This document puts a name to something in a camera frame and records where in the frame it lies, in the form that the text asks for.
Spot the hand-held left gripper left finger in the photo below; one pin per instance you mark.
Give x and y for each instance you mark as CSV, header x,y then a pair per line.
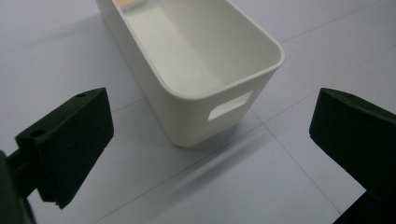
x,y
71,143

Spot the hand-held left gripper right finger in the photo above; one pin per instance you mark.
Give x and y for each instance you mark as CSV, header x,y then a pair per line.
x,y
358,137

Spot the white plastic storage bin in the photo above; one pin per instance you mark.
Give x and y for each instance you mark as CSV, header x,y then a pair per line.
x,y
186,124

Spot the white table cover board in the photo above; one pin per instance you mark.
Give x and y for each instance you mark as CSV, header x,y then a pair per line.
x,y
218,186

